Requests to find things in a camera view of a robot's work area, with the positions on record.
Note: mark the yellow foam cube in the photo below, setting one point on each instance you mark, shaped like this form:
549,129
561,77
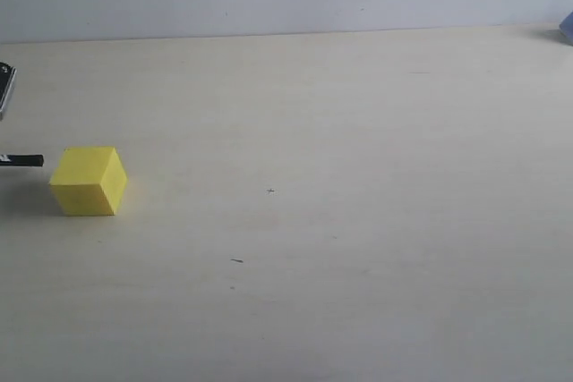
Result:
89,181

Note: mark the black and white whiteboard marker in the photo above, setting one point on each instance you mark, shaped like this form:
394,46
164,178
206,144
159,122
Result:
21,160

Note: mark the white folded paper card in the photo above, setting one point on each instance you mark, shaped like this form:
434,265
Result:
566,28

